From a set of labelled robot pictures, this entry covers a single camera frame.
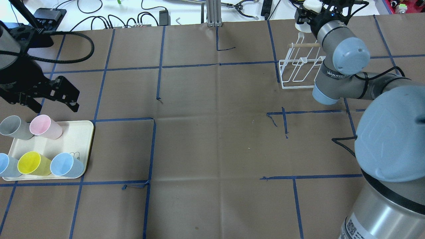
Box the yellow cup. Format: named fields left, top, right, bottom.
left=17, top=151, right=51, bottom=176

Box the grey cup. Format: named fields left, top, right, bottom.
left=0, top=115, right=34, bottom=140

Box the black power adapter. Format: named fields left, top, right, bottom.
left=158, top=10, right=171, bottom=26

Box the pink cup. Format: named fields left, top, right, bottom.
left=29, top=115, right=63, bottom=139

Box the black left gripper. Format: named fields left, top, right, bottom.
left=0, top=25, right=80, bottom=113

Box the aluminium frame post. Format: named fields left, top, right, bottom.
left=206, top=0, right=222, bottom=27

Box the cream plastic tray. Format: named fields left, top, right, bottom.
left=8, top=120, right=94, bottom=179

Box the light blue cup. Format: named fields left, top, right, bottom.
left=0, top=153, right=22, bottom=177
left=50, top=152, right=84, bottom=178

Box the white wire cup rack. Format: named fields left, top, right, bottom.
left=278, top=32, right=325, bottom=90

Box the white ikea cup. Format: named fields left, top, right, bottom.
left=294, top=0, right=322, bottom=33

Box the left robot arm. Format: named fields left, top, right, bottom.
left=0, top=23, right=80, bottom=113

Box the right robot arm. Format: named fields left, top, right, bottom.
left=296, top=0, right=425, bottom=239

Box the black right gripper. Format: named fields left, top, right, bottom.
left=310, top=0, right=369, bottom=34

